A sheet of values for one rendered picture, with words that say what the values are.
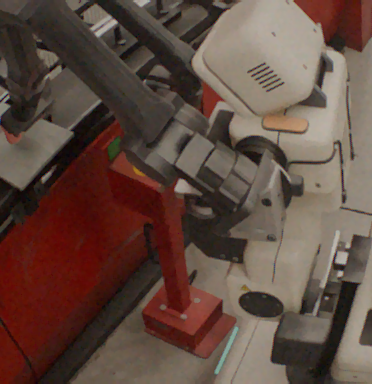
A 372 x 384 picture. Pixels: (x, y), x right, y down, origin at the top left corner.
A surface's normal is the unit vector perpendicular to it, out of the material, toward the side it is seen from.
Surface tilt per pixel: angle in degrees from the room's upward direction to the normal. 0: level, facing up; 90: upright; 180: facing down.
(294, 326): 0
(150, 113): 76
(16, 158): 0
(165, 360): 0
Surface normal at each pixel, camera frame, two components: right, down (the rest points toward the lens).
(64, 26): 0.69, 0.29
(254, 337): -0.07, -0.68
